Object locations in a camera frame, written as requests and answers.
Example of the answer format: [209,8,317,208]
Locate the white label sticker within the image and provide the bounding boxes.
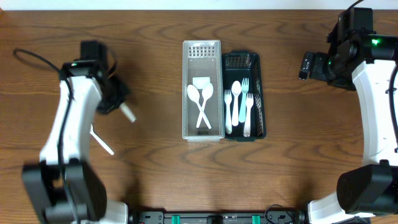
[192,77,210,90]

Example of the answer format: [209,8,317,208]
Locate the clear plastic basket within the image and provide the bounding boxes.
[182,40,224,142]

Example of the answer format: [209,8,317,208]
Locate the black plastic basket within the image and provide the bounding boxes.
[222,50,266,141]

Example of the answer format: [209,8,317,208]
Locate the white spoon in basket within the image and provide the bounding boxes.
[231,81,241,126]

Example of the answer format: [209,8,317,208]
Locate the white plastic fork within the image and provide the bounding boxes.
[224,90,232,134]
[243,93,254,137]

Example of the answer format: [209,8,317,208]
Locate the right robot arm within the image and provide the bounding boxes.
[299,30,397,223]

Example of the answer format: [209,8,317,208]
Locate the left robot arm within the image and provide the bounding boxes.
[21,60,129,223]

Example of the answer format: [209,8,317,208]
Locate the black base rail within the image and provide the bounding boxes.
[127,204,309,224]

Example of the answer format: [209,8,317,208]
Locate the white plastic spoon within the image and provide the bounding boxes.
[90,124,114,156]
[187,85,211,129]
[119,103,136,123]

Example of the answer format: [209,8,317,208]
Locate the translucent plastic spoon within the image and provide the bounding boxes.
[196,83,213,128]

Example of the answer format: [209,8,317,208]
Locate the teal plastic fork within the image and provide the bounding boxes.
[239,78,249,123]

